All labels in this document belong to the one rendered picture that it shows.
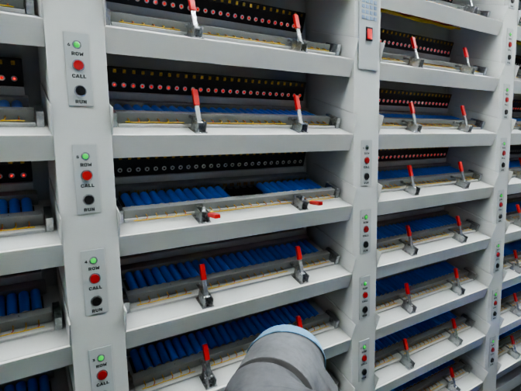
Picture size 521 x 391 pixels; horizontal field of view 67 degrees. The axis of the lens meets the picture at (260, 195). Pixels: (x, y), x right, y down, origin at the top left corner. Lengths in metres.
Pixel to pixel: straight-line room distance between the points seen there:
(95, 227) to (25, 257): 0.12
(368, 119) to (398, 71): 0.18
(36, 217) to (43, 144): 0.15
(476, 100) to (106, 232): 1.36
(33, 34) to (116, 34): 0.13
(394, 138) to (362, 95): 0.18
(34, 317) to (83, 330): 0.10
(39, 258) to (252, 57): 0.58
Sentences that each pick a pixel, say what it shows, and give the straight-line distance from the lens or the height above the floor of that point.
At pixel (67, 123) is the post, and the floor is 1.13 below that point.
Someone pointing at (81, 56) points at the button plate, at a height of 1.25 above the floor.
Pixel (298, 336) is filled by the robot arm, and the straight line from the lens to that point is 0.62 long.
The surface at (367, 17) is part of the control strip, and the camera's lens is 1.14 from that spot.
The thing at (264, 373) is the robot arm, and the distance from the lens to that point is 0.51.
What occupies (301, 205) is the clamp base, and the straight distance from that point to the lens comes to 0.97.
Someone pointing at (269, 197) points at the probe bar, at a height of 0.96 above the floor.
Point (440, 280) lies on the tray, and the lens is 1.59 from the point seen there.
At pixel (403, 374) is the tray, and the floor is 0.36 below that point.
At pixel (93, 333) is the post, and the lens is 0.84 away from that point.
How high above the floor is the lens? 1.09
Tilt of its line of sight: 7 degrees down
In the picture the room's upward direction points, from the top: 1 degrees counter-clockwise
